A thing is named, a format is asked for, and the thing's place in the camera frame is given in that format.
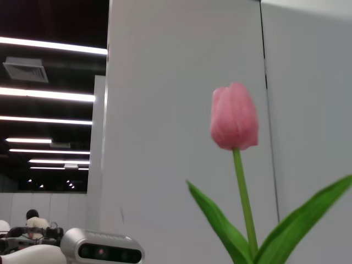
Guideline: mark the small pink tulip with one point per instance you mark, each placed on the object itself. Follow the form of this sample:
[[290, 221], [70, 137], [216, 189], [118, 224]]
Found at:
[[233, 118]]

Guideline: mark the white ceiling light strip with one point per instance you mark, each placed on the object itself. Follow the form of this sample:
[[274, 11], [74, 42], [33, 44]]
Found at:
[[49, 151], [55, 46], [46, 120], [49, 94], [27, 140], [59, 161]]

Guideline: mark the square ceiling air vent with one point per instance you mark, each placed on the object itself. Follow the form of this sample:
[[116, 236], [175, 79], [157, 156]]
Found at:
[[26, 70]]

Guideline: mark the seated person in white shirt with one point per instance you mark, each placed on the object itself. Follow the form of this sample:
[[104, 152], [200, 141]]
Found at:
[[35, 221]]

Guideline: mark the black desk equipment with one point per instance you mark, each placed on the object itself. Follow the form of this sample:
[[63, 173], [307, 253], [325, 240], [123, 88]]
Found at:
[[33, 235]]

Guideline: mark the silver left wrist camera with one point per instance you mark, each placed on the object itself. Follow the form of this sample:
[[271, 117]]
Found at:
[[104, 247]]

